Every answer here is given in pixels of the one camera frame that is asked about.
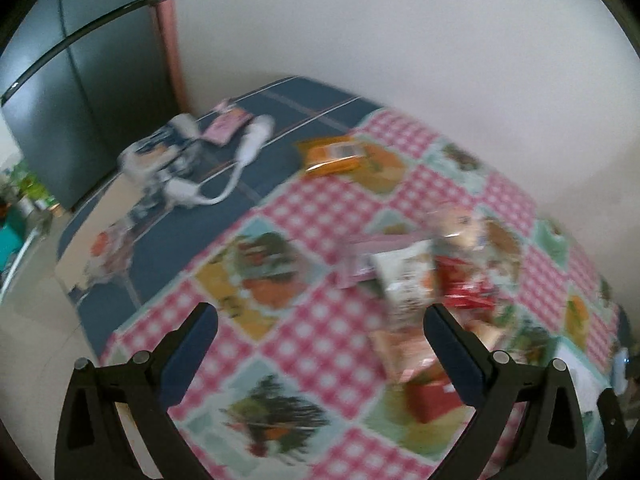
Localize red brown packet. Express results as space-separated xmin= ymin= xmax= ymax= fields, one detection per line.
xmin=404 ymin=363 xmax=464 ymax=424

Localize silver walnut snack packet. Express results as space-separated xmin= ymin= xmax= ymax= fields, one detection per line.
xmin=371 ymin=240 xmax=438 ymax=330

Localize red snack packet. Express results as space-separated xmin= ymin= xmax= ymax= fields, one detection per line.
xmin=435 ymin=256 xmax=498 ymax=310

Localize cartoon face snack bag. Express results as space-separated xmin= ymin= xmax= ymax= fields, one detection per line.
xmin=424 ymin=204 xmax=488 ymax=258

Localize pink checkered food tablecloth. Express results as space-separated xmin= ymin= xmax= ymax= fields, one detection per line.
xmin=101 ymin=108 xmax=620 ymax=479

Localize blue grid tablecloth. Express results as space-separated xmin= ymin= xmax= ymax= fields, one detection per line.
xmin=54 ymin=75 xmax=386 ymax=356

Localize blue white crumpled wrapper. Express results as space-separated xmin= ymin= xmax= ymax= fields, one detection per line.
xmin=118 ymin=114 xmax=202 ymax=196

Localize pink small snack packet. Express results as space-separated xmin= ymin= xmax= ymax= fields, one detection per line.
xmin=202 ymin=100 xmax=253 ymax=148

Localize orange snack packet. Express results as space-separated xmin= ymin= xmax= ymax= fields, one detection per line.
xmin=296 ymin=136 xmax=367 ymax=177

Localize dark grey cabinet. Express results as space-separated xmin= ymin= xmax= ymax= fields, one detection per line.
xmin=1 ymin=0 xmax=179 ymax=209

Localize white power adapter with cable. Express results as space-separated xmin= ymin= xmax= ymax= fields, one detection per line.
xmin=163 ymin=115 xmax=274 ymax=208

